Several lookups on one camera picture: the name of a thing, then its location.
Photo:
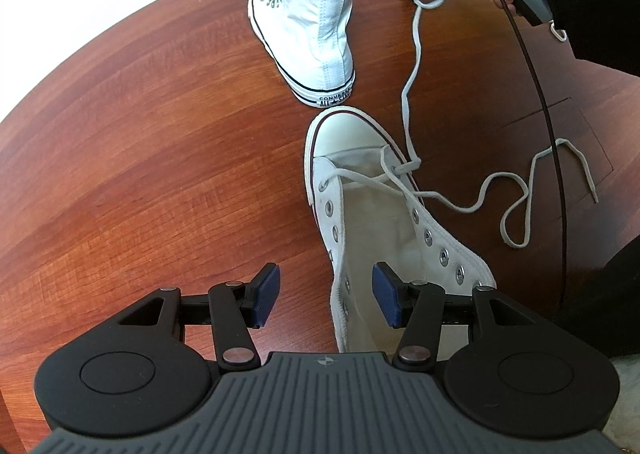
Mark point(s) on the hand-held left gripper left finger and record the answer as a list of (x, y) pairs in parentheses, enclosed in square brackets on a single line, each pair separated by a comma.
[(267, 294)]

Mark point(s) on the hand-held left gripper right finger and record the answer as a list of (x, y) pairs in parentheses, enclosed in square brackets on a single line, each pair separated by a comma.
[(386, 294)]

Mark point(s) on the white shoelace threaded through sneaker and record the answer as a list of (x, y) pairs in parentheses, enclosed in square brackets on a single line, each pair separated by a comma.
[(403, 99)]

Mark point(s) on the cream high-top canvas sneaker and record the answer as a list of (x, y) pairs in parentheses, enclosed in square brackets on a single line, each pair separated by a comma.
[(345, 134)]

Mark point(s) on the bright white high-top sneaker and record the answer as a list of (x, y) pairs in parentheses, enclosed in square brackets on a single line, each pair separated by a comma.
[(320, 34)]

